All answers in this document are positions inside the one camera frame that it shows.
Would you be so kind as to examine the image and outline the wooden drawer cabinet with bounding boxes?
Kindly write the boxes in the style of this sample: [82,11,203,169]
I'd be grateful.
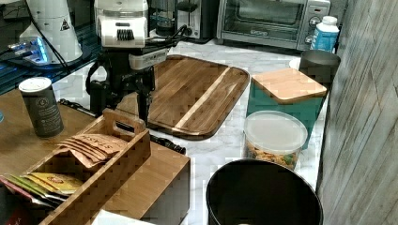
[0,89,191,225]

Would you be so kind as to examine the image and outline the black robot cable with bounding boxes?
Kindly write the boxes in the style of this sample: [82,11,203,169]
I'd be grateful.
[24,0,73,76]

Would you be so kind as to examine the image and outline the dark grey tall cup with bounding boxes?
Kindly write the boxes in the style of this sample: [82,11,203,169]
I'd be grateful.
[298,50,341,91]

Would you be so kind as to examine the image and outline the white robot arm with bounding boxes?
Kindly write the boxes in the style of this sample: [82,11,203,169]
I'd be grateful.
[20,0,154,121]

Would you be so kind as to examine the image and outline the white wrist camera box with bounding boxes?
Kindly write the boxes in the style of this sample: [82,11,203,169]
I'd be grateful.
[129,49,169,70]

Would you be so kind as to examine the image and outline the white and blue bottle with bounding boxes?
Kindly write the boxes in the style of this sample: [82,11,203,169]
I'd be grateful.
[310,16,340,53]

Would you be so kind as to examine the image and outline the wooden cutting board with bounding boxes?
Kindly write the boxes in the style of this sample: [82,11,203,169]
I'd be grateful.
[147,54,250,141]

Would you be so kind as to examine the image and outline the wooden tea bag caddy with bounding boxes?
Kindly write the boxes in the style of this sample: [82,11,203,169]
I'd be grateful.
[27,109,151,225]

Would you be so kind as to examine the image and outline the clear jar of colourful cereal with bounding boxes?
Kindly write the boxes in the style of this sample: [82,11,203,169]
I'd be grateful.
[243,111,308,170]

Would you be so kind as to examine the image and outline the yellow tea bag packets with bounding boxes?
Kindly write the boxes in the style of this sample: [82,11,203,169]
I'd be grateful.
[1,172,84,209]

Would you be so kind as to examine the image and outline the black utensil holder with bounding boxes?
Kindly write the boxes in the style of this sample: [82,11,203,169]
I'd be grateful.
[206,159,324,225]

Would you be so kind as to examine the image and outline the grey cylindrical tin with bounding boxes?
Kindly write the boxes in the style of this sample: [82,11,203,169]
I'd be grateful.
[18,77,64,138]

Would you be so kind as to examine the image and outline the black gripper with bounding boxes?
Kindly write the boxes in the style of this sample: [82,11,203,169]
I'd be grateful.
[85,51,155,124]

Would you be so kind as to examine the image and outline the teal canister with wooden lid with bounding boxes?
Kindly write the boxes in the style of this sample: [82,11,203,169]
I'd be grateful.
[246,67,327,149]

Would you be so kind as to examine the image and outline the brown tea bag packets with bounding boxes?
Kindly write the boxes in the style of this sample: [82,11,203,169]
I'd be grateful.
[56,134,128,168]

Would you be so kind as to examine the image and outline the black coffee maker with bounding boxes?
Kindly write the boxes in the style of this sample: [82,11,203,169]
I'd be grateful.
[148,0,220,43]

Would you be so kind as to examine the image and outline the stainless toaster oven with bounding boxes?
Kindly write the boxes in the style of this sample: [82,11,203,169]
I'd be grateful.
[216,0,330,51]

